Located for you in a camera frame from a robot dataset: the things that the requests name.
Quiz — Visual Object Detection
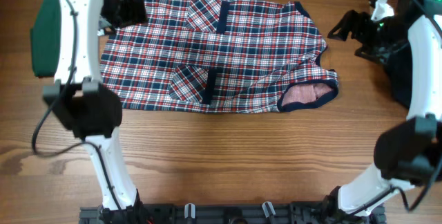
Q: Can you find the white garment piece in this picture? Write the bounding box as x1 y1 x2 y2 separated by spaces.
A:
371 0 394 22

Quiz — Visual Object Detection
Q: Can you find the plaid red blue shirt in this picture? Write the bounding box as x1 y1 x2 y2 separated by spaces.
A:
100 0 339 113

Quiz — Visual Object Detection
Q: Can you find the black garment pile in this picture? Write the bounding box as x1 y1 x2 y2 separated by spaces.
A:
384 42 412 109

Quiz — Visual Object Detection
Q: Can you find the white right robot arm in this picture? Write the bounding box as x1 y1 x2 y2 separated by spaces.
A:
323 9 441 223

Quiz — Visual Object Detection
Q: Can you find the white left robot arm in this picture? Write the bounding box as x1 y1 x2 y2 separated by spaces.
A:
44 0 146 213

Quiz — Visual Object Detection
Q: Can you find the folded green cloth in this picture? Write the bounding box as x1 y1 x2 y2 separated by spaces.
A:
30 0 61 77

